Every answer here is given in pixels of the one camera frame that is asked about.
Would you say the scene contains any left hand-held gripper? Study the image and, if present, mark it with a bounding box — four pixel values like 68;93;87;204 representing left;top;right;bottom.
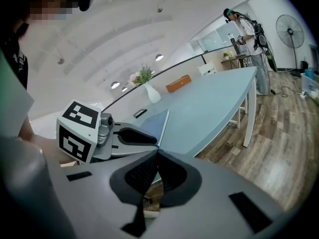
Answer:
56;99;160;165

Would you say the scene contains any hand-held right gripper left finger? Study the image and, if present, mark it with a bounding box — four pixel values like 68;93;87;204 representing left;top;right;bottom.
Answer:
46;149;159;239

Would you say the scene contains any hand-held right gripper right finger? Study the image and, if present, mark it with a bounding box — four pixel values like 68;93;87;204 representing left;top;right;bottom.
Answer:
147;149;285;239

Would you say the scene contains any person's left forearm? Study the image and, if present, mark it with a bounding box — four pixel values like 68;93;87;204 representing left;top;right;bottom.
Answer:
18;116;75;164

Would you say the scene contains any white vase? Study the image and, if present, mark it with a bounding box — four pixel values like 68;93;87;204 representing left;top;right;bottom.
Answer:
144;82;162;104

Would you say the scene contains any pink and green flower bouquet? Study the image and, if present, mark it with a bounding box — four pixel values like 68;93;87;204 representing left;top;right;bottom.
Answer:
128;63;154;87

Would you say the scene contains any orange rectangular box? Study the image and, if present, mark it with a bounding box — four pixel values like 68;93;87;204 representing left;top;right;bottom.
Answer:
165;75;192;93

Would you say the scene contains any white chair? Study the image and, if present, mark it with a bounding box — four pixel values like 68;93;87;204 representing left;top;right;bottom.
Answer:
197;60;218;76

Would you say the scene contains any person's white sleeve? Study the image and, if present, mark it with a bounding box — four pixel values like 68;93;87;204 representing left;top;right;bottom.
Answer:
0;48;35;137

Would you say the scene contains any wooden side table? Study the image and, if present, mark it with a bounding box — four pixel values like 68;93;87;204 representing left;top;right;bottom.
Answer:
220;55;253;71

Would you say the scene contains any frosted glass partition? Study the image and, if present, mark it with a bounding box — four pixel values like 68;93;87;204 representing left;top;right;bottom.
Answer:
190;20;248;52

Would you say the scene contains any person's black shirt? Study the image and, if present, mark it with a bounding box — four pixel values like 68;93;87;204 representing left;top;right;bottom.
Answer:
0;37;29;90

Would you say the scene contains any person's head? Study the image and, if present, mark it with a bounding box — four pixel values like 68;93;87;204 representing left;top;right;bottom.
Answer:
13;0;80;41

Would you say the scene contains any clear plastic storage box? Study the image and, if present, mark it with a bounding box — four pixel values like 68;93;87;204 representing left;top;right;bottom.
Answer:
300;68;319;95

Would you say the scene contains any black standing fan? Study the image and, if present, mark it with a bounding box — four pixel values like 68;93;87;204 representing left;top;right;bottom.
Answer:
275;14;306;77

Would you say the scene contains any black floor cable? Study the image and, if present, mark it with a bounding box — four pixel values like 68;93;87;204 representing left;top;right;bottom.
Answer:
270;83;303;99

